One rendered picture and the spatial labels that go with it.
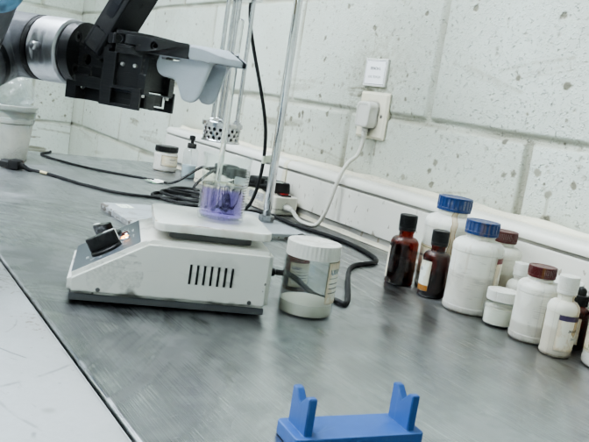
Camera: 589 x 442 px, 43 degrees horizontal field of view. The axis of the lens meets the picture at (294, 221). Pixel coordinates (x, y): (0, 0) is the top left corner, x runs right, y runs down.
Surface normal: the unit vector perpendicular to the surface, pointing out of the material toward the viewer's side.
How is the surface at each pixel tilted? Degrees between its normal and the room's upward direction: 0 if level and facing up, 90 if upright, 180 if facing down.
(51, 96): 90
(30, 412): 0
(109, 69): 90
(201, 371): 0
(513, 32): 90
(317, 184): 90
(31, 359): 0
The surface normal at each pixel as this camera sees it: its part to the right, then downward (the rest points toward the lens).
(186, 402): 0.15, -0.98
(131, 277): 0.22, 0.18
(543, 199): -0.85, -0.05
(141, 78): -0.38, 0.08
